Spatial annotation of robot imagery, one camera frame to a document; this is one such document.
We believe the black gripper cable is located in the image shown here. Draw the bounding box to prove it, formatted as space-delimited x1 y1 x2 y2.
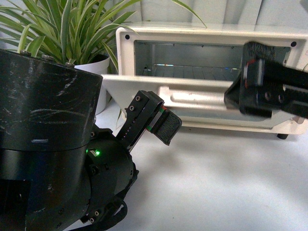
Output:
80 199 128 231

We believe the white Toshiba toaster oven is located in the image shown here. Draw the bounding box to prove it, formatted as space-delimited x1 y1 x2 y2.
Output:
115 21 308 140

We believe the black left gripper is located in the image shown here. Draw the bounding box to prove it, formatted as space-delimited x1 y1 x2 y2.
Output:
81 90 182 224

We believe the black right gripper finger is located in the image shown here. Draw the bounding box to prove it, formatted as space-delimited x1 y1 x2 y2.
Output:
224 41 308 118

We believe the white plastic flower pot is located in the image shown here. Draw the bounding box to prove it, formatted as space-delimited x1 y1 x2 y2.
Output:
73 54 112 116

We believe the white oven door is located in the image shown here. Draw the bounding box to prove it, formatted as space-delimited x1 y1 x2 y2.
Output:
102 75 308 135

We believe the green striped spider plant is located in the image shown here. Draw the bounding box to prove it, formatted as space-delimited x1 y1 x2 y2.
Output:
0 0 207 129

